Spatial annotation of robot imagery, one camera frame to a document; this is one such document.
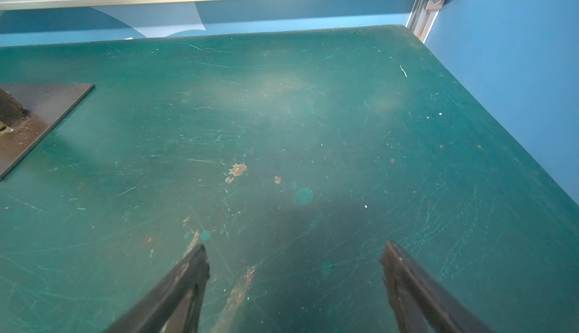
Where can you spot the aluminium right corner post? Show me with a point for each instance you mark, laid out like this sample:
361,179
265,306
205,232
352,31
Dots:
422,17

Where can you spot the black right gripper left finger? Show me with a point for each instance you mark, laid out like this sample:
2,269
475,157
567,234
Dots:
175,303

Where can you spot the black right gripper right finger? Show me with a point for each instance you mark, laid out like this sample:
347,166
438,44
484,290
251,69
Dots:
419,302

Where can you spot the dark tree base plate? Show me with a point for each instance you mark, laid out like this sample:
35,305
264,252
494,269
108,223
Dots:
29,112

